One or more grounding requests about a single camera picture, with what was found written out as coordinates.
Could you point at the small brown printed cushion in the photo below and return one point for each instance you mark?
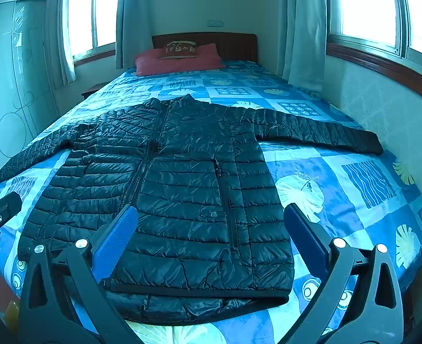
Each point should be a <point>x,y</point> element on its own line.
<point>178,50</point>

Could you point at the dark wooden nightstand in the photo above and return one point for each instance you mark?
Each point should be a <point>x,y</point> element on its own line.
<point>91,91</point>

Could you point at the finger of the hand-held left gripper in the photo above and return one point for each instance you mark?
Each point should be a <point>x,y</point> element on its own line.
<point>4,206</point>

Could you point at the black quilted puffer jacket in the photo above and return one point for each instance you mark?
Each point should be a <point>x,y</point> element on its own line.
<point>182,186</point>

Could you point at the long pale curtain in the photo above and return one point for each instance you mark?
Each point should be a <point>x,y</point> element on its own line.
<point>304,32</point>

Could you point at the white wardrobe with circle pattern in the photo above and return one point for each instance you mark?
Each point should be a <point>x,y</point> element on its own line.
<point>14,79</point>

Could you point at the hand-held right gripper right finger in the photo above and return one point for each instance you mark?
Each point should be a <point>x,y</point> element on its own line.
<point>304,233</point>

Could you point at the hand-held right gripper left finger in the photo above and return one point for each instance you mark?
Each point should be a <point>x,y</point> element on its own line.
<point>117,233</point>

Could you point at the narrow pale curtain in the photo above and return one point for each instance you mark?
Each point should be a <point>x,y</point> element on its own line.
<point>66,53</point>

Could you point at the small window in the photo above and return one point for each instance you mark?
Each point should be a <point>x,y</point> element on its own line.
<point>96,10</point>

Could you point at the pale curtain beside headboard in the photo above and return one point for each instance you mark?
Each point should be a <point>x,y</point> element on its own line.
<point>132,18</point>

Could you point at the blue patterned bed blanket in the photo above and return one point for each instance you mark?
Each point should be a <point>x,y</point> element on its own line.
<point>340,172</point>

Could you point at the wide window with wooden sill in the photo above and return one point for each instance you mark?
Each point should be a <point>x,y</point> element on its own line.
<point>372,3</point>

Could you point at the wall switch plate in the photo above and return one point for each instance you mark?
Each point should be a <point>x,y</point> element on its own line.
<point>215,23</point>

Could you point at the dark wooden headboard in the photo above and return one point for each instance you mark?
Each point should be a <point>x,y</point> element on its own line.
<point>236,44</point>

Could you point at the red pillow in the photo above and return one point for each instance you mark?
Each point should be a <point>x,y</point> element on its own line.
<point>150,62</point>

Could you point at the yellow object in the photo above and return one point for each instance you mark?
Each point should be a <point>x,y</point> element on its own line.
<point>12,313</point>

